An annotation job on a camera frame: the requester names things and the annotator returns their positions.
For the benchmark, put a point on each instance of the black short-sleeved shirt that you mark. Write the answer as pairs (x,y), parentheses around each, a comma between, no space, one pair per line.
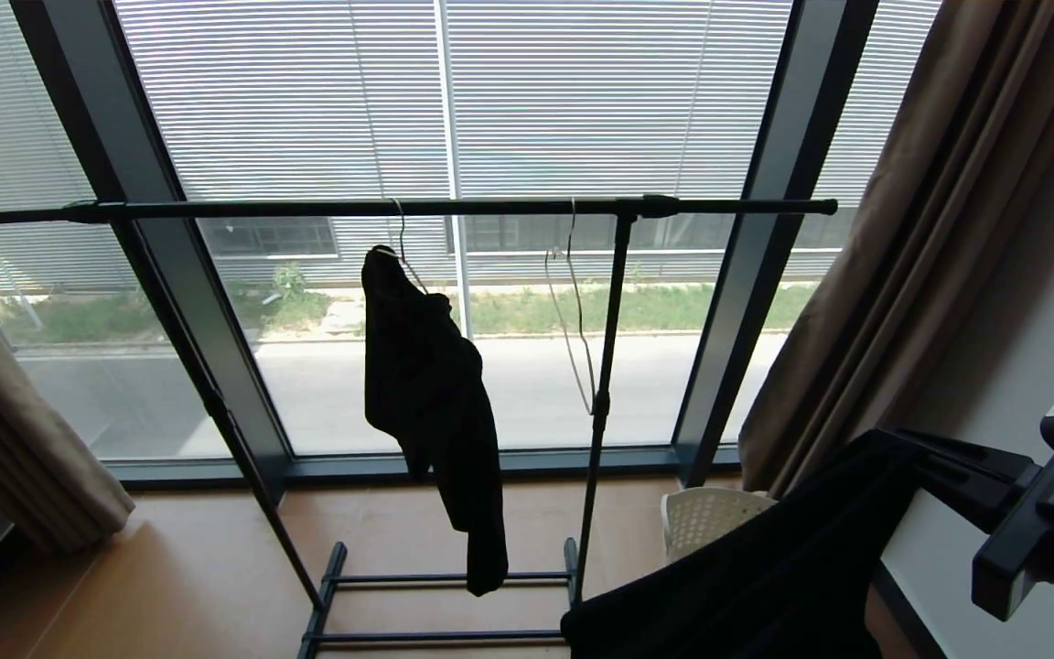
(765,586)

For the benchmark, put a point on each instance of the black knit garment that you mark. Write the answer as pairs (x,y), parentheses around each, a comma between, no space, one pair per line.
(426,384)

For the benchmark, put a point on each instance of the pink clothes hanger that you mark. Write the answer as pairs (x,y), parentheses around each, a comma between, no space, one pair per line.
(400,233)
(571,240)

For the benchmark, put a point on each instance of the white laundry basket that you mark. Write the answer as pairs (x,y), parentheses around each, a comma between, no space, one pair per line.
(705,522)

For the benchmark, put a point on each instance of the black clothes rack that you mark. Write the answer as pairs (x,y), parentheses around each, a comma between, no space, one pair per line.
(307,209)

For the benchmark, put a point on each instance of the brown curtain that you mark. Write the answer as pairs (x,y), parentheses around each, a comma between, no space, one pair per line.
(930,229)
(24,458)

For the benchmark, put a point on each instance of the window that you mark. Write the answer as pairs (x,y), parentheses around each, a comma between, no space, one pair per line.
(536,110)

